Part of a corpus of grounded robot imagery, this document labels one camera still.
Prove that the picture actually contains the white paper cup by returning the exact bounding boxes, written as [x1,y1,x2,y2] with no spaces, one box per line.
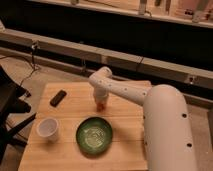
[36,118,59,142]

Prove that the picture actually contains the green round plate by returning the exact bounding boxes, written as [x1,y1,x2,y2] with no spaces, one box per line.
[76,117,113,155]

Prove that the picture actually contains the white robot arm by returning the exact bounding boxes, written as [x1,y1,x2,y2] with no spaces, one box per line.
[89,67,198,171]

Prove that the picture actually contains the black office chair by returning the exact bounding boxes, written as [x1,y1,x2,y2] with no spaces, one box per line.
[0,65,35,164]

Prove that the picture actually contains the black floor cable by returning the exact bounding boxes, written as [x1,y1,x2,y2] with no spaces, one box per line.
[0,41,43,88]

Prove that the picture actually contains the orange pepper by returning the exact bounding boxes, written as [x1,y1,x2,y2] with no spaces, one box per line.
[97,103,106,112]

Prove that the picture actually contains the black rectangular remote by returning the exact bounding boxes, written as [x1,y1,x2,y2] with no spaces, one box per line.
[50,90,67,107]

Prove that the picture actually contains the black hanging cable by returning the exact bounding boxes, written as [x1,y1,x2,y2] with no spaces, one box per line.
[135,56,146,73]

